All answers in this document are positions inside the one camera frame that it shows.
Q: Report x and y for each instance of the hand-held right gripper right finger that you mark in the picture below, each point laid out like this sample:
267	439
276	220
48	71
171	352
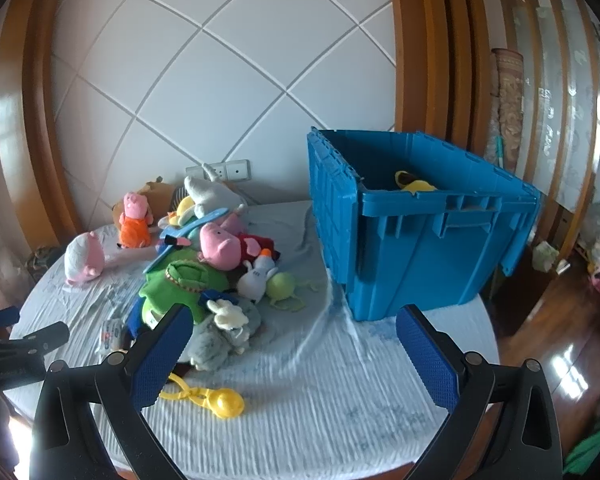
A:
425	360

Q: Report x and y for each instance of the light green ball plush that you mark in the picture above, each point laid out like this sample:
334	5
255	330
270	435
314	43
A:
278	287

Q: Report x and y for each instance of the wooden wall trim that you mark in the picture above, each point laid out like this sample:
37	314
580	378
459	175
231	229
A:
25	135
430	50

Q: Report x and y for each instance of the light green bag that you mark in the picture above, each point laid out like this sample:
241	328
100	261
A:
545	256

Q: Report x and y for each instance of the pig plush in red dress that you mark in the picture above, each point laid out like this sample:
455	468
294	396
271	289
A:
215	247

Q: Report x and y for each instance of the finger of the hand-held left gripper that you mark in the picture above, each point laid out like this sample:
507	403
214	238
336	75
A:
47	339
0	319

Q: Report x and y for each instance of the yellow duck plush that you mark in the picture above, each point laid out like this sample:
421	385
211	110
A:
185	207

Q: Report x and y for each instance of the yellow plastic clip toy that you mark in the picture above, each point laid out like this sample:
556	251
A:
227	404

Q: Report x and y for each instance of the white snowman plush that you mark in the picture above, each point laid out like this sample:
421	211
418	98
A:
252	280

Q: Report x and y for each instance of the grey shark plush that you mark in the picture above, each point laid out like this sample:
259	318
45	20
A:
210	192

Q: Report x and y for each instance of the brown plush toy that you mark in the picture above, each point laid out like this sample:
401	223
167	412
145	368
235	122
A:
152	187

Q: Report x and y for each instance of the green plush toy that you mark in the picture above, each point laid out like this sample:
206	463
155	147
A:
180	285

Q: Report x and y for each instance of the blue plastic storage crate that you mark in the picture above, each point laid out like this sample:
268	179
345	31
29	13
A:
405	260

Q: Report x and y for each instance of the grey rabbit plush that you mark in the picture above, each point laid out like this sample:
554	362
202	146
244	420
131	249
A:
215	345

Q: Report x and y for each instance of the green cloth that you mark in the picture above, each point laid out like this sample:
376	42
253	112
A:
595	445

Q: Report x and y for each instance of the blue and yellow plush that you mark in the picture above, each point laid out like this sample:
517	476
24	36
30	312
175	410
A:
200	220

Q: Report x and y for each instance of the small white packet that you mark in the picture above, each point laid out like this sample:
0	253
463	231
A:
109	335

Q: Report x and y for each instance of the rolled patterned carpet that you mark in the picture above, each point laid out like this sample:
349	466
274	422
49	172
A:
507	100

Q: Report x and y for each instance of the white wall socket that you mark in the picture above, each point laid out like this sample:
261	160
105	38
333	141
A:
237	170

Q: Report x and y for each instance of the wooden framed glass door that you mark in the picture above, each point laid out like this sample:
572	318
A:
555	85

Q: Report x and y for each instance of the pig plush in orange dress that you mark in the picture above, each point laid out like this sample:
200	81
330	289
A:
135	230

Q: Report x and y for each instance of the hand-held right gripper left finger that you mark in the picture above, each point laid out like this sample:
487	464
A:
160	355

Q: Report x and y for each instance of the pink and white pig plush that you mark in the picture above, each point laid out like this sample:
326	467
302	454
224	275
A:
82	260

